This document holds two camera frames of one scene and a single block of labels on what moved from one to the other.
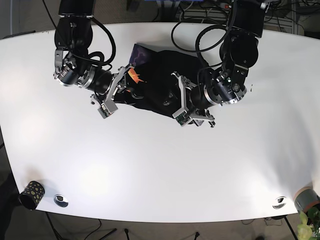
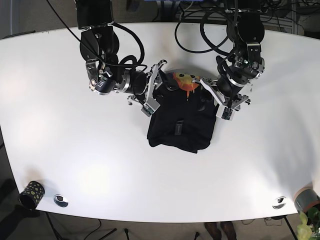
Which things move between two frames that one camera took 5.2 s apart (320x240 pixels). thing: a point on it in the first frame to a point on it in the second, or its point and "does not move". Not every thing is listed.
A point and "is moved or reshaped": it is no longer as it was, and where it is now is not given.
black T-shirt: [151, 83] is moved or reshaped
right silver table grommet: [280, 202] does not move
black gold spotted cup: [32, 195] does not move
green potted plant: [306, 232] does not move
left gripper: [102, 83] to [139, 85]
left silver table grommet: [60, 200] does not move
